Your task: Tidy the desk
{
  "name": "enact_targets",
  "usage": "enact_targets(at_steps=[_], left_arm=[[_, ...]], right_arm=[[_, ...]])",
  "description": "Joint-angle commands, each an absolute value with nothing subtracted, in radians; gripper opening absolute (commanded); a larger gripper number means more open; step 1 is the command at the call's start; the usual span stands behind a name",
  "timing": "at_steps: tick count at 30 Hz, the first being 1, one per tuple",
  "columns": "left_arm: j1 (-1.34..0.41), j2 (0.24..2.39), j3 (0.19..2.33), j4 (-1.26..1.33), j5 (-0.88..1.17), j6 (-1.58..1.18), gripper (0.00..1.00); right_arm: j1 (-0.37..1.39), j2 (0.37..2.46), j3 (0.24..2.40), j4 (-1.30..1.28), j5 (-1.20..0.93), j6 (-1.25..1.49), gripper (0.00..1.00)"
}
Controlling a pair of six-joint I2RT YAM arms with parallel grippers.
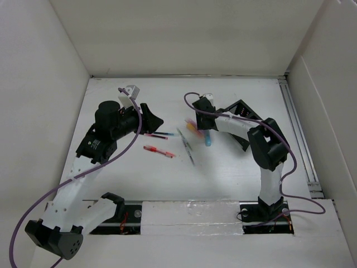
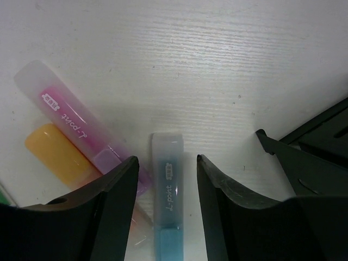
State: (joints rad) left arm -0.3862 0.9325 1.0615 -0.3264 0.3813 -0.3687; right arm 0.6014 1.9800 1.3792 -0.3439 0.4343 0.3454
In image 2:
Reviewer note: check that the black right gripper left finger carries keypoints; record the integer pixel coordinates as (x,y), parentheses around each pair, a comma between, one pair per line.
(90,223)

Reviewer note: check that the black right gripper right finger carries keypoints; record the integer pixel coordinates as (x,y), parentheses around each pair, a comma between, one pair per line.
(241,224)

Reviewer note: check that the orange highlighter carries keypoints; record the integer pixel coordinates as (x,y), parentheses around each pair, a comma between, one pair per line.
(70,166)

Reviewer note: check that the blue highlighter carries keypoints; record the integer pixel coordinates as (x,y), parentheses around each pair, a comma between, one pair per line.
(167,163)

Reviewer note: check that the purple pink highlighter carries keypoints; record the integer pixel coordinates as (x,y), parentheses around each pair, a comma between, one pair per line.
(44,88)

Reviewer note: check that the black desk organizer box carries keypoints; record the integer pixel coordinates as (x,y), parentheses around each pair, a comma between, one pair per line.
(314,156)

